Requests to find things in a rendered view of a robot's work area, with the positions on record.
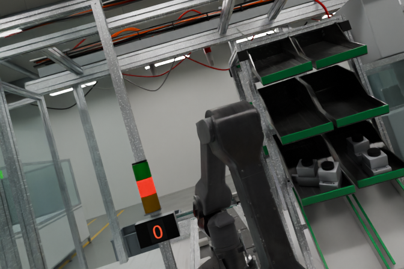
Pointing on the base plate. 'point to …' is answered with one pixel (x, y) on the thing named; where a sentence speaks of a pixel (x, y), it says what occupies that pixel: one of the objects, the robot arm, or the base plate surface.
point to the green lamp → (141, 171)
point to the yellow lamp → (151, 203)
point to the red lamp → (146, 187)
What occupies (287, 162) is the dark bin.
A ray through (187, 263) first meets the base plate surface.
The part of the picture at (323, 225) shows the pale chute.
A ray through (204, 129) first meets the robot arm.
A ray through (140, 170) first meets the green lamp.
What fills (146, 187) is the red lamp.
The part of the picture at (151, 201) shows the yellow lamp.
